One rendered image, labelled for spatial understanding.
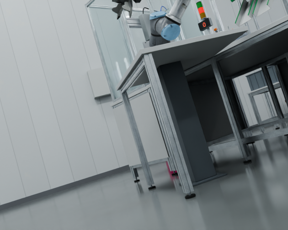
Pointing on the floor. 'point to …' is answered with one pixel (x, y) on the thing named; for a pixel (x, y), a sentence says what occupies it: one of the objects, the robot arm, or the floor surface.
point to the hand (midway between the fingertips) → (124, 19)
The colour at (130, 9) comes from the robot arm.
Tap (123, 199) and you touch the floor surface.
